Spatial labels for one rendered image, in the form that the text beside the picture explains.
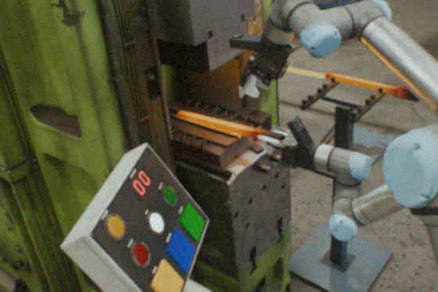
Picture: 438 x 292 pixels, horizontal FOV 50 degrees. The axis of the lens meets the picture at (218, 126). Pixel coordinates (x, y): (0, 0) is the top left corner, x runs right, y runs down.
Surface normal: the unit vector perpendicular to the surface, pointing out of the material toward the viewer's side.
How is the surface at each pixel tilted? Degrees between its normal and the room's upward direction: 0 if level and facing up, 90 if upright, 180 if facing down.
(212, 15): 90
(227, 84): 90
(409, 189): 84
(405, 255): 0
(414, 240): 0
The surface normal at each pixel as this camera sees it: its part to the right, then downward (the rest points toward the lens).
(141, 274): 0.80, -0.40
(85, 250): -0.22, 0.50
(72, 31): -0.61, 0.43
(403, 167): -0.95, 0.14
